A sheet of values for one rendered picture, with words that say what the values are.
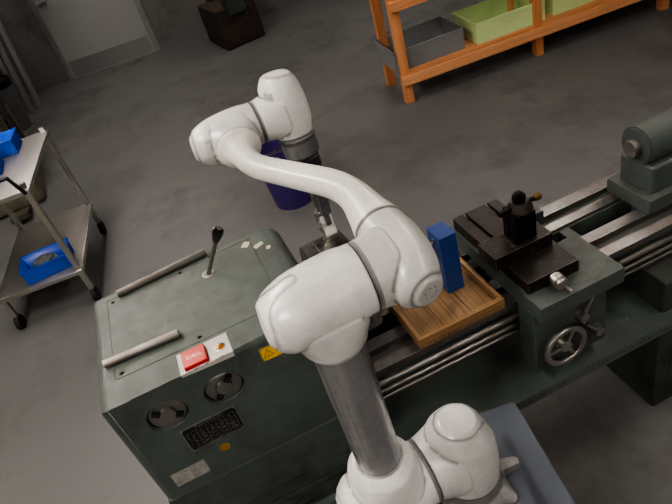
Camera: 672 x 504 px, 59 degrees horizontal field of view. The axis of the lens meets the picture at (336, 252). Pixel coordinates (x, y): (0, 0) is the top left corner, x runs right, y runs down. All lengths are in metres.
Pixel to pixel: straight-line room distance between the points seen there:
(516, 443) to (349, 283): 0.94
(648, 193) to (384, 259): 1.44
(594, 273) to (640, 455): 0.94
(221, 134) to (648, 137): 1.39
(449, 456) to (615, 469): 1.29
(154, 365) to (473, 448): 0.78
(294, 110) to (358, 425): 0.71
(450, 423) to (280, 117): 0.79
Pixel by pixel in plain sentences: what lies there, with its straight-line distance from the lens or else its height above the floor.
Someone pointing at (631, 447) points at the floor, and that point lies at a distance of 2.69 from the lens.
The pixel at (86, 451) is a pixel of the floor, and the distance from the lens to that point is 3.40.
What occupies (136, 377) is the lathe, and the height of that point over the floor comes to 1.26.
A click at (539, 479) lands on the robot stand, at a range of 1.72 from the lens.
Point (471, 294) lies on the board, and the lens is 1.97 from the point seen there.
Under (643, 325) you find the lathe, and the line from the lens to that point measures 2.35.
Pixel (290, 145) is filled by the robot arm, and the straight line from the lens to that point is 1.45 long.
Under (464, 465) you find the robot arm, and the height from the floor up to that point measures 1.01.
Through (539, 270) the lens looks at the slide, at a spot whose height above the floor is 0.97.
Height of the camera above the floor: 2.23
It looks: 36 degrees down
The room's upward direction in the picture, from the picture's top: 18 degrees counter-clockwise
